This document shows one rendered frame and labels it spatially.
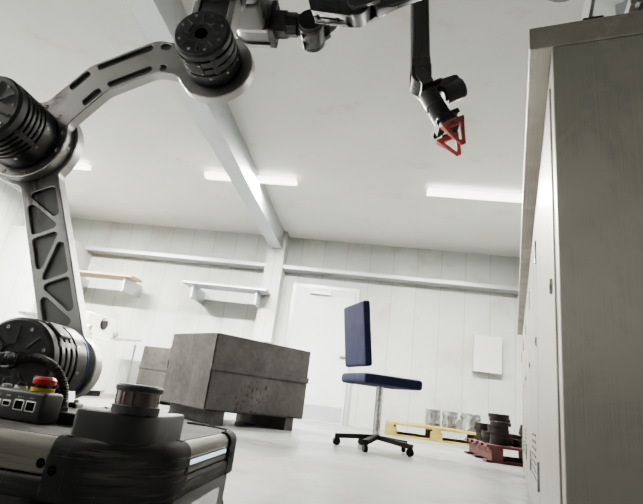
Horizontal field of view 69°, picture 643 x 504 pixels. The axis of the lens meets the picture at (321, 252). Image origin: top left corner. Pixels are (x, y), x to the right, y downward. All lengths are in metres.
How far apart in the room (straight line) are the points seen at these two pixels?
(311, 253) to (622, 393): 7.72
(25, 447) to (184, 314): 7.70
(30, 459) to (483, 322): 7.64
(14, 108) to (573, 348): 1.20
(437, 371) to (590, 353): 7.28
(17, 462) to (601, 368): 0.76
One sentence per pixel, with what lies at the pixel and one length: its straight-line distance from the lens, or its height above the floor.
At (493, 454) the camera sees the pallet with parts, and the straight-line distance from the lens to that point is 4.61.
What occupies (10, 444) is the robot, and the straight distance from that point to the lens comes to 0.83.
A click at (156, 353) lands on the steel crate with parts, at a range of 7.20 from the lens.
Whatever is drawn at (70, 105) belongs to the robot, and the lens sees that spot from 1.45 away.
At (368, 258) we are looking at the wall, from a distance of 8.14.
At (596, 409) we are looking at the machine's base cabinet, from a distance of 0.63.
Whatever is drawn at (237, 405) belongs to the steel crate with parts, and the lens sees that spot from 4.61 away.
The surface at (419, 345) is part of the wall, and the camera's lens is 7.89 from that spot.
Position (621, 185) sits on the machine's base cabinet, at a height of 0.63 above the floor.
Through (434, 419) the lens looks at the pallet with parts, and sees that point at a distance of 7.24.
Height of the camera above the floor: 0.34
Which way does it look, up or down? 17 degrees up
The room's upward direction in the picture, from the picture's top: 7 degrees clockwise
